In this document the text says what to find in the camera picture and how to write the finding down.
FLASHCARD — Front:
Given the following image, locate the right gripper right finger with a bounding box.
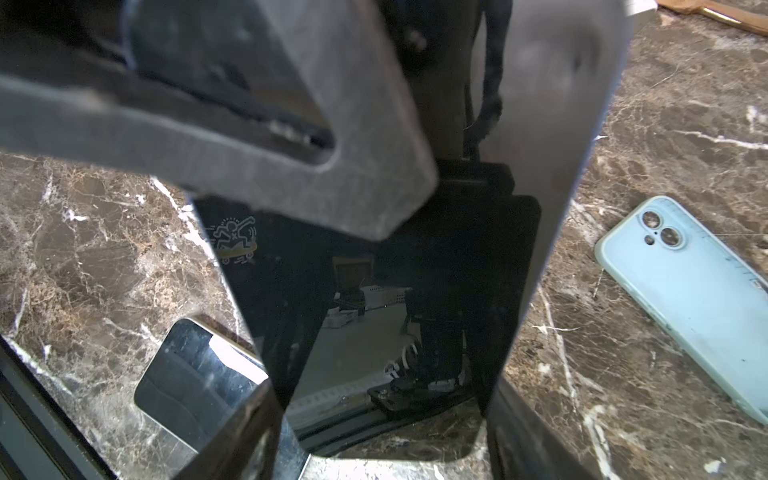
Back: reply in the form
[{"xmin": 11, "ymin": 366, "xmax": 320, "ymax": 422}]
[{"xmin": 485, "ymin": 380, "xmax": 594, "ymax": 480}]

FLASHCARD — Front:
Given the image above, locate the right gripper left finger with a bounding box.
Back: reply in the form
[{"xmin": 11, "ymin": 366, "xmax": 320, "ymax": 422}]
[{"xmin": 1, "ymin": 1, "xmax": 438, "ymax": 241}]

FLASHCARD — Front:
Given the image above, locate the black phone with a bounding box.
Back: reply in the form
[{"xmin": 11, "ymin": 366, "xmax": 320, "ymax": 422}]
[
  {"xmin": 133, "ymin": 318, "xmax": 309, "ymax": 479},
  {"xmin": 194, "ymin": 1, "xmax": 633, "ymax": 459}
]

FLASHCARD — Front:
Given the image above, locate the light blue phone case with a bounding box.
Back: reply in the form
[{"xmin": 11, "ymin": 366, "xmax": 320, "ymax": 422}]
[{"xmin": 595, "ymin": 196, "xmax": 767, "ymax": 423}]

